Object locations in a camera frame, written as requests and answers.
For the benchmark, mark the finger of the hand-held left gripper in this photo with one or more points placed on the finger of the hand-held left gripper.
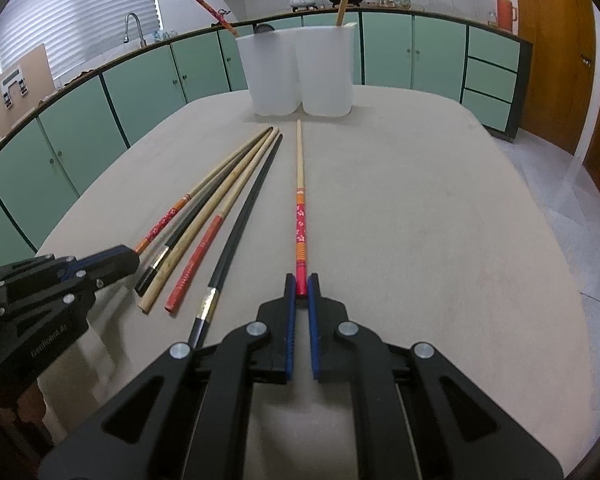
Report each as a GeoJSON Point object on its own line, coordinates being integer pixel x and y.
{"type": "Point", "coordinates": [120, 270]}
{"type": "Point", "coordinates": [105, 257]}

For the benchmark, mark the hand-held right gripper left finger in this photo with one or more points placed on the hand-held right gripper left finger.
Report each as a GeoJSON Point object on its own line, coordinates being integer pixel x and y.
{"type": "Point", "coordinates": [290, 330]}

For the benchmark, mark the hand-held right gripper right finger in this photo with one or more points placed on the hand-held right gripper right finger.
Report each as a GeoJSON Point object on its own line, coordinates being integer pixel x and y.
{"type": "Point", "coordinates": [314, 330]}

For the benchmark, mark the bamboo chopstick floral red end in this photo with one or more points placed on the bamboo chopstick floral red end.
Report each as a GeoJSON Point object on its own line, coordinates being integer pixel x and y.
{"type": "Point", "coordinates": [205, 187]}
{"type": "Point", "coordinates": [300, 200]}

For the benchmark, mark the white two-compartment utensil holder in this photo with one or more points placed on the white two-compartment utensil holder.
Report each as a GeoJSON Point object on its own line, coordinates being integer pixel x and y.
{"type": "Point", "coordinates": [325, 70]}

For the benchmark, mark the black chopstick gold band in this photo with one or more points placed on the black chopstick gold band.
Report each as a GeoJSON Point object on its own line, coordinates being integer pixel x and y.
{"type": "Point", "coordinates": [242, 225]}
{"type": "Point", "coordinates": [147, 280]}

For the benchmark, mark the white plastic hardware set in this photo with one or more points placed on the white plastic hardware set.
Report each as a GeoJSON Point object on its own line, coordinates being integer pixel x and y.
{"type": "Point", "coordinates": [14, 82]}

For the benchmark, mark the metal kitchen faucet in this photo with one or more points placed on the metal kitchen faucet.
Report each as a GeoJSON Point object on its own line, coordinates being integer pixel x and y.
{"type": "Point", "coordinates": [143, 37]}

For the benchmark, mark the plastic bottles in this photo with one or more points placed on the plastic bottles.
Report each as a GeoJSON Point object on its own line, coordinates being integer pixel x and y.
{"type": "Point", "coordinates": [162, 35]}

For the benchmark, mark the white window blinds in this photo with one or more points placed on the white window blinds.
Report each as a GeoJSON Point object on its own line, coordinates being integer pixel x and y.
{"type": "Point", "coordinates": [80, 10]}

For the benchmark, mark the green drawer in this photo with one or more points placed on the green drawer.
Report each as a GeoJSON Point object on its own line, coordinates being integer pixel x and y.
{"type": "Point", "coordinates": [486, 109]}
{"type": "Point", "coordinates": [490, 80]}
{"type": "Point", "coordinates": [494, 47]}

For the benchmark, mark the green kitchen base cabinets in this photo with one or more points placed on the green kitchen base cabinets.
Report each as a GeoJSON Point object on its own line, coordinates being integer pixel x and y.
{"type": "Point", "coordinates": [430, 55]}

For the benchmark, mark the patterned bowl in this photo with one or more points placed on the patterned bowl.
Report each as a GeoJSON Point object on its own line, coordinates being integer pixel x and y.
{"type": "Point", "coordinates": [401, 0]}

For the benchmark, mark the glass jar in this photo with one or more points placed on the glass jar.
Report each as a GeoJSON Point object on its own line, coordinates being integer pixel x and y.
{"type": "Point", "coordinates": [492, 18]}

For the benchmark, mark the orange thermos flask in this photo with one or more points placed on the orange thermos flask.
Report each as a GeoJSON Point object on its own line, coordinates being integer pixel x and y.
{"type": "Point", "coordinates": [505, 12]}

